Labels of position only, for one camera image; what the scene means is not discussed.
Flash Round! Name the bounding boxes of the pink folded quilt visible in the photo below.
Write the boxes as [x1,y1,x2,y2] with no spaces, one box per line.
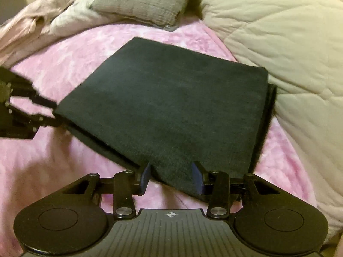
[1,0,73,67]

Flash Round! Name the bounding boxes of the pink rose bed blanket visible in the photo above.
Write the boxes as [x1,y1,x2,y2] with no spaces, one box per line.
[1,16,316,256]

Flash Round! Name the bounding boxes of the black trousers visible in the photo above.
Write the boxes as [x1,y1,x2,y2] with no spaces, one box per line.
[54,37,277,196]

